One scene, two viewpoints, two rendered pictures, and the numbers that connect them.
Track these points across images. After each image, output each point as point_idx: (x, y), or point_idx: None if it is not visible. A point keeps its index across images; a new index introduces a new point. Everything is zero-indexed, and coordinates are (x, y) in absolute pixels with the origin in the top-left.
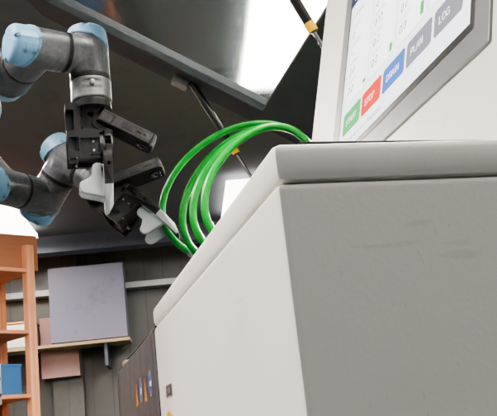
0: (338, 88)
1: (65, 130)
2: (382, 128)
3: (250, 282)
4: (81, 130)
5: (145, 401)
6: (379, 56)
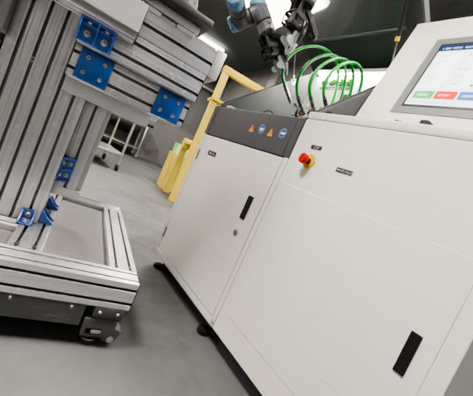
0: (413, 77)
1: (291, 5)
2: (451, 112)
3: None
4: (301, 12)
5: (268, 135)
6: (459, 84)
